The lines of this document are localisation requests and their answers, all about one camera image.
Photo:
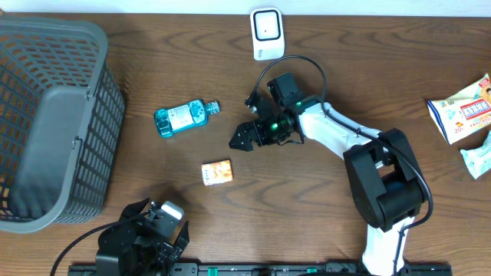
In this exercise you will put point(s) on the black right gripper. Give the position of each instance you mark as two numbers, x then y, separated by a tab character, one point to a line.
242	130

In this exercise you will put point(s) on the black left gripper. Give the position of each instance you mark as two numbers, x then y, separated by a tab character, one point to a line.
132	218

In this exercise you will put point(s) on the small orange box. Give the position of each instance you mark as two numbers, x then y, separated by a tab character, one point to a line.
217	173

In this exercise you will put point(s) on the teal mouthwash bottle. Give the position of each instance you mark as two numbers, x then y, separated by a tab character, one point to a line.
176	119

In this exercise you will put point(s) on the orange snack bag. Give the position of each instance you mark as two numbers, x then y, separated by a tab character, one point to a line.
464	113

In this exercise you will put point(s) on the teal wet wipes pack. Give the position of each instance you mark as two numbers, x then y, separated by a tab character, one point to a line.
477	160

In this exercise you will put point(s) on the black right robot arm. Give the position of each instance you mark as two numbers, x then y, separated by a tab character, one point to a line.
385	180

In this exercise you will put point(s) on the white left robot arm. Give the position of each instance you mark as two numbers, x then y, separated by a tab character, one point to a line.
109	257

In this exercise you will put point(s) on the white barcode scanner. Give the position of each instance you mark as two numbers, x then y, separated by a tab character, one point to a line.
268	37

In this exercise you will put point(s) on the grey plastic basket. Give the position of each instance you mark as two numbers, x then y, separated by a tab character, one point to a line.
61	118

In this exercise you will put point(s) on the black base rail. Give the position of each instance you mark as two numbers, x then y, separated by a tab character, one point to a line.
330	268

